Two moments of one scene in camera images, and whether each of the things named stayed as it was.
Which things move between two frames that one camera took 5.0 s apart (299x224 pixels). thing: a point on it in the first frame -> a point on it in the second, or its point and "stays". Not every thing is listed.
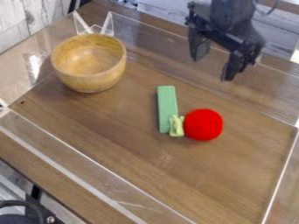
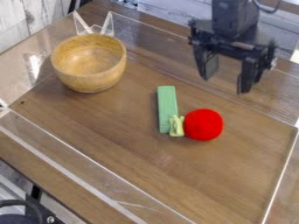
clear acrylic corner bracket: [84, 29] stays
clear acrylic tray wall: [113, 116] stays
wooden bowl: [88, 62] stays
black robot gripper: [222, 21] -> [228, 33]
